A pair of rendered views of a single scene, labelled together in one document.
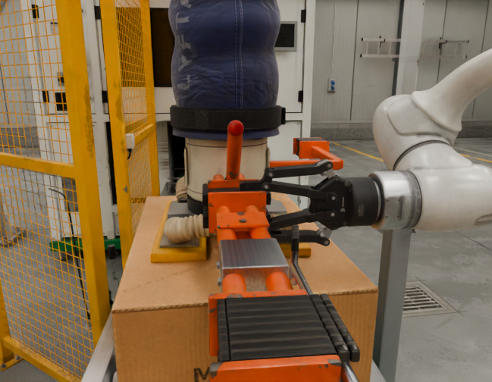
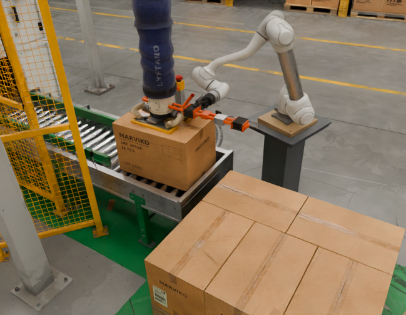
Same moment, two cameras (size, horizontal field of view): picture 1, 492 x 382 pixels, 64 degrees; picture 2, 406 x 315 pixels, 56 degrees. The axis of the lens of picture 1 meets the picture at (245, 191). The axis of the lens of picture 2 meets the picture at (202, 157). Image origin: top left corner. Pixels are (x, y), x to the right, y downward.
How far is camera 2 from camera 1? 2.14 m
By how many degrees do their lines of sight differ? 50
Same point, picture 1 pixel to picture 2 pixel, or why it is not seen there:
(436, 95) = (211, 69)
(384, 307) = not seen: hidden behind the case
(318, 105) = not seen: outside the picture
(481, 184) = (226, 87)
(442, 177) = (221, 89)
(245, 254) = (221, 117)
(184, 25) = (159, 69)
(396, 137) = (205, 80)
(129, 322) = (187, 144)
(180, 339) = (194, 144)
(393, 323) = not seen: hidden behind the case
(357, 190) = (211, 98)
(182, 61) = (157, 78)
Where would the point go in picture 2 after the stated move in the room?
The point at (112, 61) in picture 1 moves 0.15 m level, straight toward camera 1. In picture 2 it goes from (16, 61) to (34, 63)
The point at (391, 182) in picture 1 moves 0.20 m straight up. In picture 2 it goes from (214, 94) to (214, 65)
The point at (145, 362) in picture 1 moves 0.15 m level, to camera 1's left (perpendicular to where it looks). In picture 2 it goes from (189, 152) to (174, 162)
